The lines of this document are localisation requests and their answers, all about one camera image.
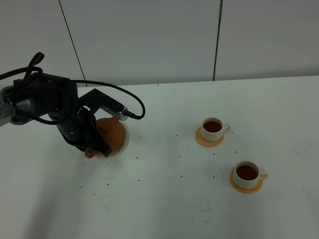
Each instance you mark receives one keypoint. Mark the white teacup near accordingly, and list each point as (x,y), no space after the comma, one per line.
(247,175)

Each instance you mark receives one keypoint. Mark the orange coaster far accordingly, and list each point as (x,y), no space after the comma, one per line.
(206,143)

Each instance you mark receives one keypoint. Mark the orange coaster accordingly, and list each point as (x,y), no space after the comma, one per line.
(206,143)
(255,189)

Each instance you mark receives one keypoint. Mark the beige round teapot coaster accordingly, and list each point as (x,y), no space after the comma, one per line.
(116,135)

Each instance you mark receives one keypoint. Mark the orange coaster near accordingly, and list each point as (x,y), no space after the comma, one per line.
(255,189)

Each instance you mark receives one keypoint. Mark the brown clay teapot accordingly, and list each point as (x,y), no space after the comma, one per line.
(107,120)

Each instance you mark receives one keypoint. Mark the white teacup far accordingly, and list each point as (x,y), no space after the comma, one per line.
(213,129)

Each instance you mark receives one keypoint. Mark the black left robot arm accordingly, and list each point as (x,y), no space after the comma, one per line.
(58,98)

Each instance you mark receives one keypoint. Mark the white teacup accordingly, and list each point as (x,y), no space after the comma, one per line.
(247,175)
(213,129)

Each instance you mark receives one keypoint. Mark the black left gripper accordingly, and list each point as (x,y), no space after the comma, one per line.
(80,131)

